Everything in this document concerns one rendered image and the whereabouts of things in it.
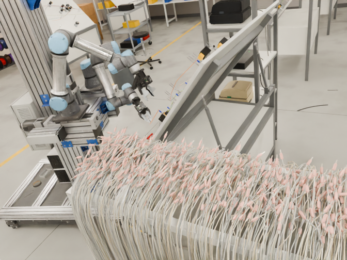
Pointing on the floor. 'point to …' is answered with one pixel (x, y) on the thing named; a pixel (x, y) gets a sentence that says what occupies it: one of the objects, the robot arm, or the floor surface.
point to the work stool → (143, 47)
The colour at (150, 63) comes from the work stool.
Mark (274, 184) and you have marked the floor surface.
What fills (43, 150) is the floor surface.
